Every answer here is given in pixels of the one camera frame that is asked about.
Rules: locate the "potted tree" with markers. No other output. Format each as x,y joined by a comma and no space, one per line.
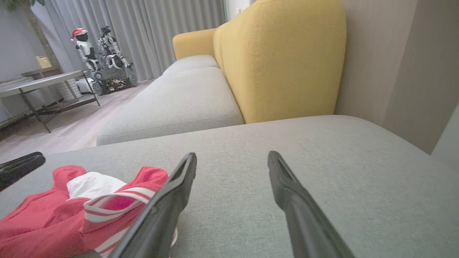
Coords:
37,32

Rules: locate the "white robot with santa hat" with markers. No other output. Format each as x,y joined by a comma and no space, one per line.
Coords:
84,48

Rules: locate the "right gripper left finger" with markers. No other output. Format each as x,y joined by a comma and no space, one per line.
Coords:
157,222

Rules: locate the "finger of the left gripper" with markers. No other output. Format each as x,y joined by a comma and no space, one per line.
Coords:
18,170

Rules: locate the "red Bulls 23 jersey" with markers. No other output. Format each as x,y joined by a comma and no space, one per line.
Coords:
118,204

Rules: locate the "grey pleated curtain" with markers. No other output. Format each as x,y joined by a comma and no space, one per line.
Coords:
161,28

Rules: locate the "yellow sofa back cushion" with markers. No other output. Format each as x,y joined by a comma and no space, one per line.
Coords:
287,61
218,46

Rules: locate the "wooden side table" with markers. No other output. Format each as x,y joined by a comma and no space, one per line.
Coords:
39,71

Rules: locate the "yellow sofa armrest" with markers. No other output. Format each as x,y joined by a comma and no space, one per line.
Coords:
193,43

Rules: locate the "grey sofa chaise cushion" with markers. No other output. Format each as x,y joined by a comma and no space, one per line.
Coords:
322,161

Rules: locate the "white rounded appliance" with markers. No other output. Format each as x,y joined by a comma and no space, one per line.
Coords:
85,86

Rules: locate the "grey table with black legs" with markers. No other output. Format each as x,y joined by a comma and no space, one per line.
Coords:
43,81

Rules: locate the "yellow container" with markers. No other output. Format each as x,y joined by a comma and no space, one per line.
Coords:
43,62

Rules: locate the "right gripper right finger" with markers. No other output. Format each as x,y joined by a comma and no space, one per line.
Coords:
304,222

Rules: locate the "grey sofa seat cushion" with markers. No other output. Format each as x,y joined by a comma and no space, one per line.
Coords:
179,104
192,62

